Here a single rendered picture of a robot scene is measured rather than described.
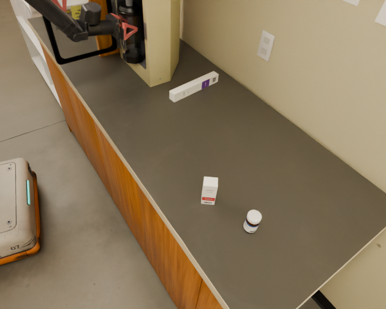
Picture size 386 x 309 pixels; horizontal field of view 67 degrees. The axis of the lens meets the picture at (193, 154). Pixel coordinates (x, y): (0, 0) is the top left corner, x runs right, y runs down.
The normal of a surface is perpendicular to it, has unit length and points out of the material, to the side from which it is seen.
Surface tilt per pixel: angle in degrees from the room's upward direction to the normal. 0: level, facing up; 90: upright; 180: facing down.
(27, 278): 0
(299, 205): 0
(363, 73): 90
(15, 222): 0
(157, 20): 90
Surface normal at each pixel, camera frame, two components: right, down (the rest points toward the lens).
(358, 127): -0.82, 0.38
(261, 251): 0.06, -0.68
